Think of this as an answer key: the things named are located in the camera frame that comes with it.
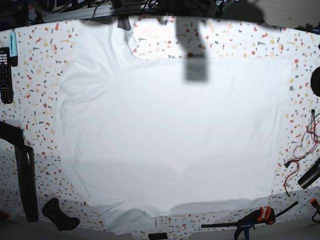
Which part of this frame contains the black TV remote control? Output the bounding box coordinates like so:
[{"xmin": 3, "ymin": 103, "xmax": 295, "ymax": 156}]
[{"xmin": 0, "ymin": 47, "xmax": 14, "ymax": 104}]

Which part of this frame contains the black orange bar clamp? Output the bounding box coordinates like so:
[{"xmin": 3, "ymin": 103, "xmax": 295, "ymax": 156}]
[{"xmin": 201, "ymin": 201, "xmax": 299, "ymax": 240}]

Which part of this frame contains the teal highlighter pen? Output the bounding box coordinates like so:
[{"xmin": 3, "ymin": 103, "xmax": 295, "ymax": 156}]
[{"xmin": 9, "ymin": 32, "xmax": 18, "ymax": 67}]

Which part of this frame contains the black bent bracket stand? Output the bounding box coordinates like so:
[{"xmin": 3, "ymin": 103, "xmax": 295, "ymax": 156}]
[{"xmin": 0, "ymin": 122, "xmax": 39, "ymax": 223}]

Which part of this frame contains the white T-shirt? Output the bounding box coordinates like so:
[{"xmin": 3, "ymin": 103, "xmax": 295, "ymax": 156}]
[{"xmin": 54, "ymin": 21, "xmax": 291, "ymax": 234}]

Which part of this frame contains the red black wire bundle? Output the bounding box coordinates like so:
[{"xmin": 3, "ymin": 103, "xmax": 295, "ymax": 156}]
[{"xmin": 282, "ymin": 109, "xmax": 320, "ymax": 198}]

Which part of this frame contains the black game controller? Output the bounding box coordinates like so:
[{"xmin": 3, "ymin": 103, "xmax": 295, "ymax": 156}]
[{"xmin": 42, "ymin": 197, "xmax": 81, "ymax": 231}]

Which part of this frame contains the black clip at table edge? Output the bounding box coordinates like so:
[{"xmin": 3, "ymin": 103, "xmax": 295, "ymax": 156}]
[{"xmin": 117, "ymin": 16, "xmax": 131, "ymax": 31}]

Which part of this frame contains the black round object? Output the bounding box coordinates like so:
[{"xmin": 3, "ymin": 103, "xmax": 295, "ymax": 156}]
[{"xmin": 310, "ymin": 67, "xmax": 320, "ymax": 97}]

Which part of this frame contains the black cylinder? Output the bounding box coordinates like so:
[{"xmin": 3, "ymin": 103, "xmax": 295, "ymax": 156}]
[{"xmin": 298, "ymin": 158, "xmax": 320, "ymax": 189}]

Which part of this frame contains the small black box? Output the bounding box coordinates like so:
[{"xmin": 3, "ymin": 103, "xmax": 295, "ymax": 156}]
[{"xmin": 148, "ymin": 232, "xmax": 168, "ymax": 240}]

